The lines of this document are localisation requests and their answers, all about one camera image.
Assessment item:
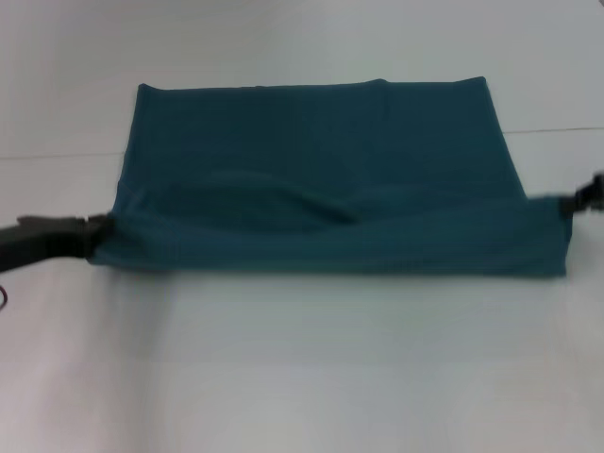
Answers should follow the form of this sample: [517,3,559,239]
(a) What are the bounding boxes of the teal blue printed t-shirt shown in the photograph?
[89,75,575,280]

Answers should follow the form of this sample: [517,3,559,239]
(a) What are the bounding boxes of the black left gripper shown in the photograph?
[0,213,115,274]

